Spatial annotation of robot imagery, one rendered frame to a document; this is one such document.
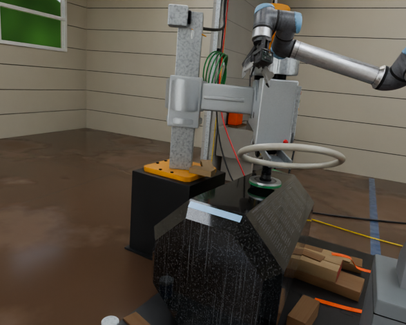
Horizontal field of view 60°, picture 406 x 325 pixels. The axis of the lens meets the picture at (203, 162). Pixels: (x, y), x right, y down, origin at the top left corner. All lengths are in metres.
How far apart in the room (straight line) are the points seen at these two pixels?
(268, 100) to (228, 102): 0.72
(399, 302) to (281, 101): 1.27
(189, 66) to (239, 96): 0.47
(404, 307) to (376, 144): 5.90
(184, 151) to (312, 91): 4.64
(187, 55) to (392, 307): 2.21
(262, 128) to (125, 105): 7.00
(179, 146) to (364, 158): 4.90
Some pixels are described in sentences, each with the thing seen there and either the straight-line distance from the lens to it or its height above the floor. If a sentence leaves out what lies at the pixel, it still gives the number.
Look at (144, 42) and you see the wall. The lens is 8.71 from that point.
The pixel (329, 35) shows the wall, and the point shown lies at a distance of 7.28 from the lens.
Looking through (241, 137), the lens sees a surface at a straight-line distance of 5.25.
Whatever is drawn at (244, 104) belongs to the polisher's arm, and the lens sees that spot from 2.87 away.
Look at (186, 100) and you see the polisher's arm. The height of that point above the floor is 1.38.
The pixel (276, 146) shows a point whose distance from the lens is 1.46.
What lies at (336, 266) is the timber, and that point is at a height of 0.20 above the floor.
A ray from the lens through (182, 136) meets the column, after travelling 2.94.
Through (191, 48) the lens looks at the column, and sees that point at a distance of 2.90.
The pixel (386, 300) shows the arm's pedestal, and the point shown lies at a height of 0.85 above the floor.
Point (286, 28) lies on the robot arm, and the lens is 1.75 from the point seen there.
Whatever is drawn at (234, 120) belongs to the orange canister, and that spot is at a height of 0.94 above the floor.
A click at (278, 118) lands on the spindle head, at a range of 2.22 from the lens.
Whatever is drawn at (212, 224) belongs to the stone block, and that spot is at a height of 0.79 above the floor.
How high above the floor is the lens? 1.56
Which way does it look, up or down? 14 degrees down
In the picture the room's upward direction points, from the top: 5 degrees clockwise
